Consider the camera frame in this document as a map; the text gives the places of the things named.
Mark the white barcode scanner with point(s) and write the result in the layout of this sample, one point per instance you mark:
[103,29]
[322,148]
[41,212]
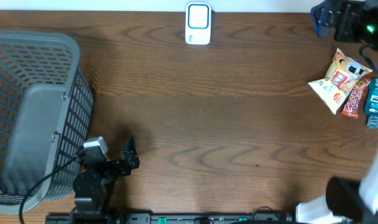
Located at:
[198,23]

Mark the teal mouthwash bottle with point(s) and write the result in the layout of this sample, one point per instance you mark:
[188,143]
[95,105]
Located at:
[371,107]

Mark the red chocolate bar wrapper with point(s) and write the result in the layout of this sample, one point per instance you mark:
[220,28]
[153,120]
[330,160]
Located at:
[352,104]

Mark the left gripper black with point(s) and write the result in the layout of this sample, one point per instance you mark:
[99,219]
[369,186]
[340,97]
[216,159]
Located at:
[130,158]

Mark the grey plastic basket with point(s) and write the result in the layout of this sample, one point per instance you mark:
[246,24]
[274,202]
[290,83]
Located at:
[45,111]

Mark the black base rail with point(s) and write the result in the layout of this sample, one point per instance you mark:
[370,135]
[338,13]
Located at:
[262,216]

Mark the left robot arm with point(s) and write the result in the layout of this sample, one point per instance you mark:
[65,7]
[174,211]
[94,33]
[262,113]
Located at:
[94,187]

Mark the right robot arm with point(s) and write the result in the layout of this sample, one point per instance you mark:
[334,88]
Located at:
[350,201]

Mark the large yellow snack bag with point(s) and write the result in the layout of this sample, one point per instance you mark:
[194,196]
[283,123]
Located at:
[341,77]

